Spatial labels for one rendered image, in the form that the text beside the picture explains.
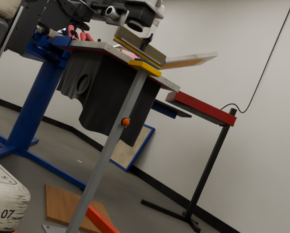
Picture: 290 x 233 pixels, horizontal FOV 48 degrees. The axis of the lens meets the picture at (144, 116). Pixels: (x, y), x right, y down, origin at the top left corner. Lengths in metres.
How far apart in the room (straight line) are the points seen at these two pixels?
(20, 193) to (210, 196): 2.83
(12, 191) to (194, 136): 3.22
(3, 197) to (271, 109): 3.02
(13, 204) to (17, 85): 5.33
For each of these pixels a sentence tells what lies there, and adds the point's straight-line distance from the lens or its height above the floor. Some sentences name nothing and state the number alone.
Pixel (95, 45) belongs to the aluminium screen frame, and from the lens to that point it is 1.85.
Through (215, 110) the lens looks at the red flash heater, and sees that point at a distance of 3.05.
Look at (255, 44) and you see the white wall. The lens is 4.29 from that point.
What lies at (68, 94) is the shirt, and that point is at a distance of 2.11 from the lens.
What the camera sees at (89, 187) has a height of 0.29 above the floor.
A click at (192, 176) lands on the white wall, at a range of 4.07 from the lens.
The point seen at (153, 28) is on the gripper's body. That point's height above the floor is 1.23.
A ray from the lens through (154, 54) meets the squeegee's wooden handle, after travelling 2.07.
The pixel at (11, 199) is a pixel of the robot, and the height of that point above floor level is 0.24.
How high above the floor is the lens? 0.65
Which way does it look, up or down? 2 degrees up
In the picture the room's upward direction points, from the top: 24 degrees clockwise
